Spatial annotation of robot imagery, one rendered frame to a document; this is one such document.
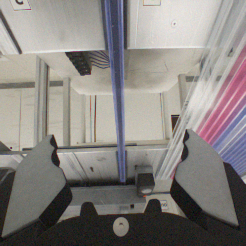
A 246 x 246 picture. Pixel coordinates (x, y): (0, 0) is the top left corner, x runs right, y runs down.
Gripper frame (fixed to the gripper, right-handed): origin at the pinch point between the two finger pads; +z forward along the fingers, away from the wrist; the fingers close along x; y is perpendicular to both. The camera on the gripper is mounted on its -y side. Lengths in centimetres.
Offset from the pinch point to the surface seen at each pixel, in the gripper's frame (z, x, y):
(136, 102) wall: 178, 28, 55
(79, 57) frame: 34.0, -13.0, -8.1
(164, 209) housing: 9.5, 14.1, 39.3
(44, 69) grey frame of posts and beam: 44, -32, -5
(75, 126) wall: 158, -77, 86
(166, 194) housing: 14.0, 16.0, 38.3
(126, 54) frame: 35.2, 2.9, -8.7
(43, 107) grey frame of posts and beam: 35.3, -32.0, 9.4
